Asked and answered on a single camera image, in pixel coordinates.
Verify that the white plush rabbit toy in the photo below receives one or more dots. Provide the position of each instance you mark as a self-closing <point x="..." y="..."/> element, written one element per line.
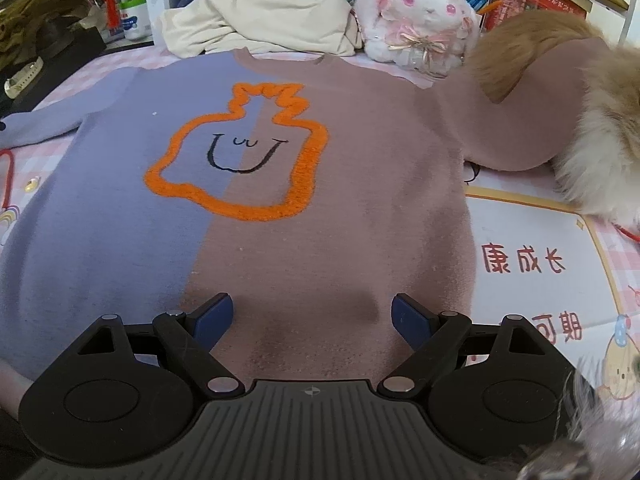
<point x="415" y="20"/>

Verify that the olive green cloth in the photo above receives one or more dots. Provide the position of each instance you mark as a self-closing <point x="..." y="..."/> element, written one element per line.
<point x="35" y="15"/>

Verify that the purple and pink sweater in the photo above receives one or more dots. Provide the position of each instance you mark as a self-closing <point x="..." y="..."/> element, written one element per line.
<point x="320" y="240"/>

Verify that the small yellow charm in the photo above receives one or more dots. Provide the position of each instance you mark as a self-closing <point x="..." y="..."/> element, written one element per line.
<point x="31" y="183"/>

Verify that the fluffy cream and tan cat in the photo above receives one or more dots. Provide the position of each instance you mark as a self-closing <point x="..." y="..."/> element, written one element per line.
<point x="602" y="160"/>

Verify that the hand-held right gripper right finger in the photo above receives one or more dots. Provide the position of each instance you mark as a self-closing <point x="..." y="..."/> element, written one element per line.
<point x="409" y="318"/>

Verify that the pink checkered printed sheet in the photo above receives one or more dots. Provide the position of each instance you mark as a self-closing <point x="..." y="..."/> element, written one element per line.
<point x="540" y="220"/>

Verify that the white jar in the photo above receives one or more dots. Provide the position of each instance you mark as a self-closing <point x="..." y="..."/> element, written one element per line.
<point x="136" y="19"/>

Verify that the cream tote bag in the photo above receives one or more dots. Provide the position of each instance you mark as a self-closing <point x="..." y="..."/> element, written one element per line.
<point x="265" y="15"/>

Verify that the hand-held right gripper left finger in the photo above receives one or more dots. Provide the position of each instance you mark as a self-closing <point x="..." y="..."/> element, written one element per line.
<point x="216" y="316"/>

